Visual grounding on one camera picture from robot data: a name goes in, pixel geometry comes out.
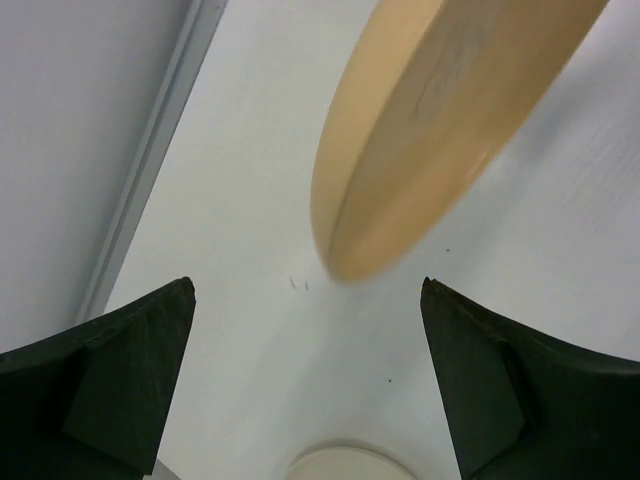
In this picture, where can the aluminium frame rail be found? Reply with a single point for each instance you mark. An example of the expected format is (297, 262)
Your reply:
(191, 46)

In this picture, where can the cream plastic plate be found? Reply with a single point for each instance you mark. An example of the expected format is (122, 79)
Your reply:
(337, 460)

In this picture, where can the orange plastic plate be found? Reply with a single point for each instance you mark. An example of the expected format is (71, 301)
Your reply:
(432, 92)

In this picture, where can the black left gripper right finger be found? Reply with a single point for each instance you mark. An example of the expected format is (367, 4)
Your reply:
(521, 404)

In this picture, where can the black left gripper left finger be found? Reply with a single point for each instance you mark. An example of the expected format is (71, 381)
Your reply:
(92, 402)

